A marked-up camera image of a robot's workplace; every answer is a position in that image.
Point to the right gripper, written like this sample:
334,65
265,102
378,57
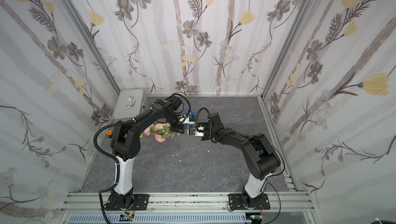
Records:
205,129

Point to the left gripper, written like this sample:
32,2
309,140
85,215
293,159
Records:
178,125

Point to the pink rose bouquet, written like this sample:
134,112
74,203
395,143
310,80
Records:
161,132

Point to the blue tape dispenser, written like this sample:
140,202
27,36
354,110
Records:
189,114

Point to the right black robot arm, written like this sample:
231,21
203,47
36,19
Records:
260,156

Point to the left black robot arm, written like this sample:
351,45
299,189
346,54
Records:
125,144

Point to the silver aluminium case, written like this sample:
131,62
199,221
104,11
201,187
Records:
131,103

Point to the brown bottle orange cap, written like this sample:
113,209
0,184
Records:
109,133

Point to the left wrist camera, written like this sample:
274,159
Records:
181,120

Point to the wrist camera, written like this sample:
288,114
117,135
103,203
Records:
198,131
181,120

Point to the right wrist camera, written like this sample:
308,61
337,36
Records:
198,131

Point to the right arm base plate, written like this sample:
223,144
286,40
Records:
244,202

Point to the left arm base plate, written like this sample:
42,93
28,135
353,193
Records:
136,202

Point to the aluminium mounting rail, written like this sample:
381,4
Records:
191,202

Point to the white slotted cable duct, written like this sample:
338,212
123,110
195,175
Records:
180,218

